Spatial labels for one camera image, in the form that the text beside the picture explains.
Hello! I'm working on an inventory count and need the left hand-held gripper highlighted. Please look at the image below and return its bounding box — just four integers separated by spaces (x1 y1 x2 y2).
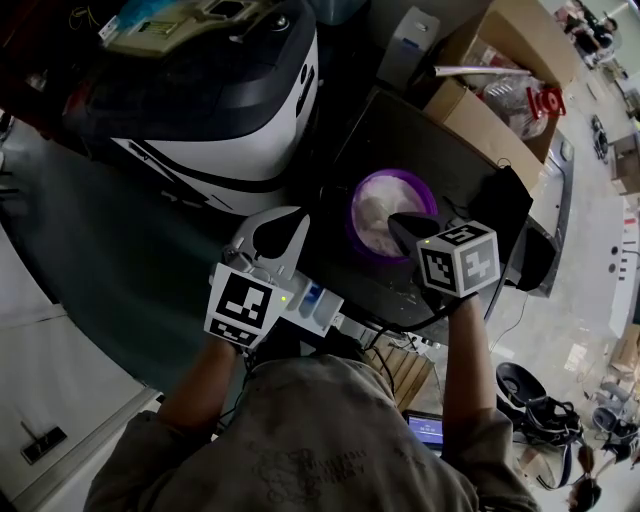
203 205 312 352

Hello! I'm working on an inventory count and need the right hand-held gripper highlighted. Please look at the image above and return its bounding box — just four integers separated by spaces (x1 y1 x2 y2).
386 211 502 322

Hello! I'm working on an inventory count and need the white powder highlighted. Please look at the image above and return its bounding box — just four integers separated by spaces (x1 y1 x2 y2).
351 174 432 257

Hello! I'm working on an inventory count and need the purple bowl of white powder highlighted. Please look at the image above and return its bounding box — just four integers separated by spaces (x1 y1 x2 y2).
343 168 441 267

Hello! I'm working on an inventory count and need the white detergent drawer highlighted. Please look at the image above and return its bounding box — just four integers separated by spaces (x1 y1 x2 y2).
281 271 347 338

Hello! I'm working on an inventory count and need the person's left forearm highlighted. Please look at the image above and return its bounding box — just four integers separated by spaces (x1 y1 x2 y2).
158 339 240 437

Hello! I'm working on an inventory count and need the person's right forearm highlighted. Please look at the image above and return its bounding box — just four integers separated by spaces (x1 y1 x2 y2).
442 294 501 441

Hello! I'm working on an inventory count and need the black fabric pouch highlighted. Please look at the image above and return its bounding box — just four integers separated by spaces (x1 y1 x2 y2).
469 164 536 237

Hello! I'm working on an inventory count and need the white black appliance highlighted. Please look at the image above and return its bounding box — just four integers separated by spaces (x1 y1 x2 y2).
62 0 322 217

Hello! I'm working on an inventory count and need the large cardboard box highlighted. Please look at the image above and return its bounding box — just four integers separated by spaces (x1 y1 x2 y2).
419 0 582 194

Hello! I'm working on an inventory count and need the black glossy cabinet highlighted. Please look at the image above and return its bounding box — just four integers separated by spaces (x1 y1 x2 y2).
514 134 574 299

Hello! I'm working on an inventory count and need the clear bottle with red cap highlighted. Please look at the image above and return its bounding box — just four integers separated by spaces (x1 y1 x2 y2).
481 74 567 139

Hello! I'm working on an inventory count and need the metal tube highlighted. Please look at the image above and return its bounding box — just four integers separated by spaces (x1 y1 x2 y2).
433 63 534 79

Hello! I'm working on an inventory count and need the white carton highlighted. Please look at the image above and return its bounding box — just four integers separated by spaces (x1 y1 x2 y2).
375 5 442 94

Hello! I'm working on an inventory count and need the person's beige shirt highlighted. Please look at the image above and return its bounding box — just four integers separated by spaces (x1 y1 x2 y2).
82 352 541 512

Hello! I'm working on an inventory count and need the black wheeled device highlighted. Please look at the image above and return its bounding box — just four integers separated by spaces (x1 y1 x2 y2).
591 113 613 163

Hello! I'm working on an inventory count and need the white low cabinet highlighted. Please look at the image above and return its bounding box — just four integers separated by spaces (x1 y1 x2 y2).
607 197 640 346

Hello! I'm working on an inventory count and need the grey plastic bin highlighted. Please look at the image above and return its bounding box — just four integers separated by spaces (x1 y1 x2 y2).
309 0 374 27

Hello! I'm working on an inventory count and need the beige electronic device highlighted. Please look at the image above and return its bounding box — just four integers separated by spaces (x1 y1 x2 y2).
101 0 262 57

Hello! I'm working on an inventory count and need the small cardboard box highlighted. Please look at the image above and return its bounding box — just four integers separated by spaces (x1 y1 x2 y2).
607 324 640 382

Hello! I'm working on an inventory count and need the white door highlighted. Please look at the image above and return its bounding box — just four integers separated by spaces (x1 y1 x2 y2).
0 312 164 512

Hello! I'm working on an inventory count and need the blue glove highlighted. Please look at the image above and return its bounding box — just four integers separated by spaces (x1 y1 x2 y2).
116 0 167 27

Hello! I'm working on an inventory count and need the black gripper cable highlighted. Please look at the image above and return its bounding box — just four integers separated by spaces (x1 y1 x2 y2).
344 299 454 351

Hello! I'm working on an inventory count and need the metal door handle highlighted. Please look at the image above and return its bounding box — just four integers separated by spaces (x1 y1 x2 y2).
19 421 69 464

